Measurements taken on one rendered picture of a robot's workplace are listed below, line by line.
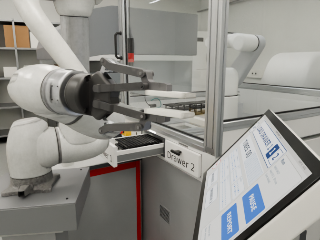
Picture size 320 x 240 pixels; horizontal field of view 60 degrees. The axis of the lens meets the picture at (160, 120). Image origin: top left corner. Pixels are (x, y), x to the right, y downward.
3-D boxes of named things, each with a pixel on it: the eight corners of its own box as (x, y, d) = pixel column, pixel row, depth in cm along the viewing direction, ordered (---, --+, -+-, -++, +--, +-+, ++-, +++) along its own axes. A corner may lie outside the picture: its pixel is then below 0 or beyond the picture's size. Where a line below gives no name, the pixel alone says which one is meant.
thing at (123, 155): (116, 163, 142) (115, 152, 141) (99, 150, 164) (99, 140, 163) (180, 150, 162) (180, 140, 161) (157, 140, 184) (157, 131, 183)
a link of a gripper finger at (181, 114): (143, 108, 41) (143, 113, 41) (184, 113, 37) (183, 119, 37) (155, 107, 43) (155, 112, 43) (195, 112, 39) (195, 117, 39)
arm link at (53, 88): (40, 66, 51) (59, 66, 47) (81, 69, 58) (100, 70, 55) (40, 115, 52) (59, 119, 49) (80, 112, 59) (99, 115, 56)
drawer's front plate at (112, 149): (114, 167, 140) (113, 147, 138) (95, 152, 165) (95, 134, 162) (117, 167, 141) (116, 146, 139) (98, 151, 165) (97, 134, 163)
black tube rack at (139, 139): (127, 157, 150) (126, 146, 148) (115, 149, 164) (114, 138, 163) (162, 151, 161) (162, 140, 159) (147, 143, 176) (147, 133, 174)
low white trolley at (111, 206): (55, 295, 163) (44, 174, 147) (40, 238, 215) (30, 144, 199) (143, 259, 192) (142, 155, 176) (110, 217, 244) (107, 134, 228)
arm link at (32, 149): (9, 170, 115) (3, 117, 112) (55, 162, 123) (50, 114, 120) (8, 183, 101) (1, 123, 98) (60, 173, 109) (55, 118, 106)
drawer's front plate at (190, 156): (197, 177, 128) (198, 155, 126) (165, 159, 153) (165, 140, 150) (200, 177, 129) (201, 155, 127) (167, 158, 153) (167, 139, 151)
